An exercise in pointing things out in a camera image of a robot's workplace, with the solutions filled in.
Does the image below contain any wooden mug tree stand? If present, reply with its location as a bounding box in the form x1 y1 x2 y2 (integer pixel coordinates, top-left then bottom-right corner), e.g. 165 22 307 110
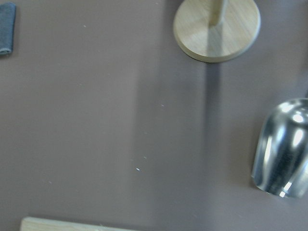
173 0 261 63

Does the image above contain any steel scoop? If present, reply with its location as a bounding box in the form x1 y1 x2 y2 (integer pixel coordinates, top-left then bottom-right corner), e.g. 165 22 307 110
252 98 308 198

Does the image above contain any wooden cutting board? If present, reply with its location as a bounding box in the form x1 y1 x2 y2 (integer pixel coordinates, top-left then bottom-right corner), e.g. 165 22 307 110
19 217 127 231

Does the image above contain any grey folded cloth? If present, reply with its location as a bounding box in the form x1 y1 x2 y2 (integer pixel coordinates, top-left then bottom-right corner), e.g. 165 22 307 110
0 2 16 55

